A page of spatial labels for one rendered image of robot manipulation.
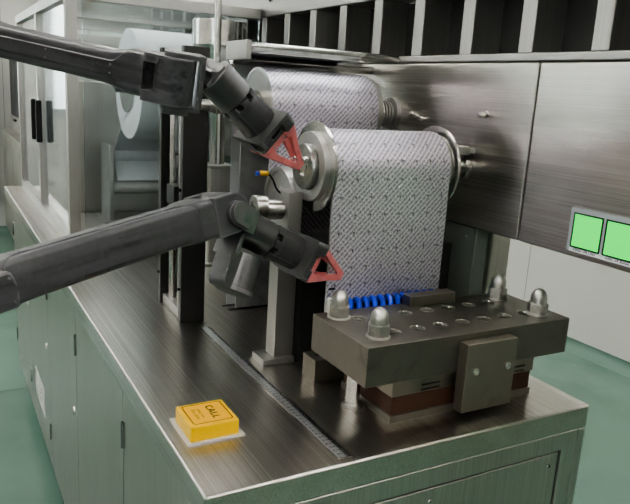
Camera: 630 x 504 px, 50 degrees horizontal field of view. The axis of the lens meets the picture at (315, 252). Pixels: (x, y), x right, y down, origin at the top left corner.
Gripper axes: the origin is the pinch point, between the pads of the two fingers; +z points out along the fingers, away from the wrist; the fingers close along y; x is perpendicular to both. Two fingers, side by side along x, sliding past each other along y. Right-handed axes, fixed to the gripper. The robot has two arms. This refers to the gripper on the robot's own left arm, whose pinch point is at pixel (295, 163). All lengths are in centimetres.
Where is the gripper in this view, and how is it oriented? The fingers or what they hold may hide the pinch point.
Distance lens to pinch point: 110.6
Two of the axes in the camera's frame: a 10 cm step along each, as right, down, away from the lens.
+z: 6.0, 5.8, 5.6
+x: 6.3, -7.7, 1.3
